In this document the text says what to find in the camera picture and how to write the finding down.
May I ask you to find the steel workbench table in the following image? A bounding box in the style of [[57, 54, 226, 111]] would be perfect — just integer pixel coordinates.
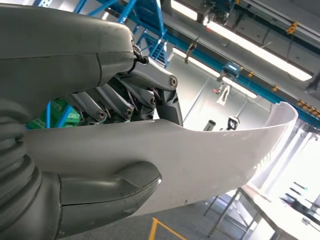
[[203, 185, 320, 240]]

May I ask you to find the blue overhead rail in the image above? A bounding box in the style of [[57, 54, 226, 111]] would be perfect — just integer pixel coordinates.
[[94, 0, 320, 129]]

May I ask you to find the yellow floor tape outline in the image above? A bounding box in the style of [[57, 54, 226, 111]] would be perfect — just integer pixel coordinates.
[[149, 217, 187, 240]]

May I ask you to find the ceiling light strip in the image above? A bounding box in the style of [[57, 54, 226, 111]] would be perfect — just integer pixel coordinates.
[[171, 0, 313, 82], [172, 47, 258, 100]]

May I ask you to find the green plastic crate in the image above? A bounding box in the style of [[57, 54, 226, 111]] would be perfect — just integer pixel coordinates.
[[26, 98, 82, 131]]

